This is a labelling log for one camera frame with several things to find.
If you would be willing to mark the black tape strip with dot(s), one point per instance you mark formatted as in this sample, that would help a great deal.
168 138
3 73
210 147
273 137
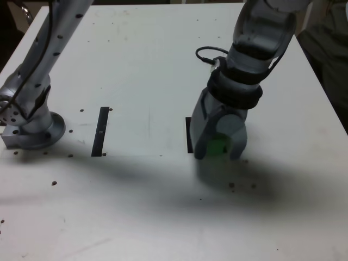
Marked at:
100 130

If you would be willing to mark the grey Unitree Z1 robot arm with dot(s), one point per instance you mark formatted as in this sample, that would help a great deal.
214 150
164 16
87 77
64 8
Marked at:
34 125

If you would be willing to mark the black tape square outline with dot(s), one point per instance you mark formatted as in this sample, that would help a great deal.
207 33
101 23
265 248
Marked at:
188 136

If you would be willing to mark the green cube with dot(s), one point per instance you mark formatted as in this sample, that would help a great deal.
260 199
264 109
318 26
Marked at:
216 146

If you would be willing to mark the shiny metal tube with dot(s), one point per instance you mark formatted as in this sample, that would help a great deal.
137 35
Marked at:
27 13

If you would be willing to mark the person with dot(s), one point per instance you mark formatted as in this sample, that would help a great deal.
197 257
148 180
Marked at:
327 57

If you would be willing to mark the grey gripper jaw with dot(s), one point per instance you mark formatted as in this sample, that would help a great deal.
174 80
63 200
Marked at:
233 127
199 127

